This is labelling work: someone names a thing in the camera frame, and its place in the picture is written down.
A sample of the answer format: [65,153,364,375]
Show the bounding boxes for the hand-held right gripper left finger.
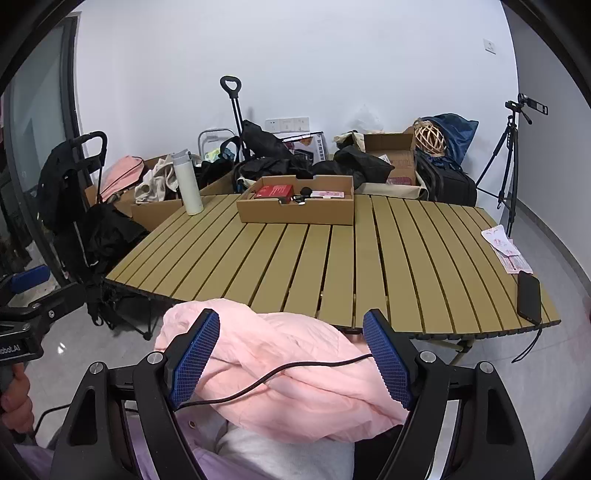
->
[46,308,221,480]

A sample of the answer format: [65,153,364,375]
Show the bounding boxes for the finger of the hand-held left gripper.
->
[0,281,89,329]
[0,265,51,297]

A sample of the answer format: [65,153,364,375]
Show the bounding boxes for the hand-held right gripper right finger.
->
[362,308,536,480]

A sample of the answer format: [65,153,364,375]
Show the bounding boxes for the shallow cardboard tray box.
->
[236,174,355,226]

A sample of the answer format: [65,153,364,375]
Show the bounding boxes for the person's left hand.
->
[0,362,35,432]

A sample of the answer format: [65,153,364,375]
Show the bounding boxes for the lavender garment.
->
[14,408,232,480]

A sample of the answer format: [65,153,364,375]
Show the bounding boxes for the pink down jacket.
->
[154,298,409,446]

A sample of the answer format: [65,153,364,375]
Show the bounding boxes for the black folding cart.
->
[36,131,155,341]

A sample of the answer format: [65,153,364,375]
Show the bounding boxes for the large cardboard box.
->
[84,154,241,232]

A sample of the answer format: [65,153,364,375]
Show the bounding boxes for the white cloth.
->
[216,426,357,480]

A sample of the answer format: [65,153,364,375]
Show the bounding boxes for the pink bag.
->
[99,155,145,204]

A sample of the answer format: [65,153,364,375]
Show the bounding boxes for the beige clothing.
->
[135,157,183,205]

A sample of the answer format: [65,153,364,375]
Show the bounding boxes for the black smartphone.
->
[516,271,542,325]

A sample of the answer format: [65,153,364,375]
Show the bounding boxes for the dark framed glass door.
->
[0,18,83,296]

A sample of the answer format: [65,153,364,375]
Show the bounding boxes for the beige canvas bag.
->
[355,181,429,200]

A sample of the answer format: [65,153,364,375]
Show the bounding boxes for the white thermos bottle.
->
[172,148,204,216]

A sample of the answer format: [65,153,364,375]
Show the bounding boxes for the black suitcase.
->
[416,150,478,208]

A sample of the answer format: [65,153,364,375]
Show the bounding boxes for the red flat box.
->
[253,185,295,202]

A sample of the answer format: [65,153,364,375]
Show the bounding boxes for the open cardboard box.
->
[363,127,422,186]

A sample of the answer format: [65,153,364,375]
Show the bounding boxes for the white metal rack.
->
[198,127,237,160]

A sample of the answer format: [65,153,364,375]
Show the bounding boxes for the printed appliance box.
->
[281,132,328,163]

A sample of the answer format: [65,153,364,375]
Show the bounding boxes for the wicker ball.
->
[414,119,448,156]

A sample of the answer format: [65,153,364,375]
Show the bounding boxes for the black tripod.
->
[475,111,520,238]

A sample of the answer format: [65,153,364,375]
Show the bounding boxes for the black cloth pile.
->
[233,119,319,183]

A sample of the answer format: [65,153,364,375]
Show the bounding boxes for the dark blue bag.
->
[422,113,479,174]

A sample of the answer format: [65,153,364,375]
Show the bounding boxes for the white plastic bag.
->
[353,104,385,134]

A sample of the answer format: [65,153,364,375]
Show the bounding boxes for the black cable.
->
[32,353,376,437]

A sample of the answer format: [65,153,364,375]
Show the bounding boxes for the black trolley handle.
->
[220,75,253,160]

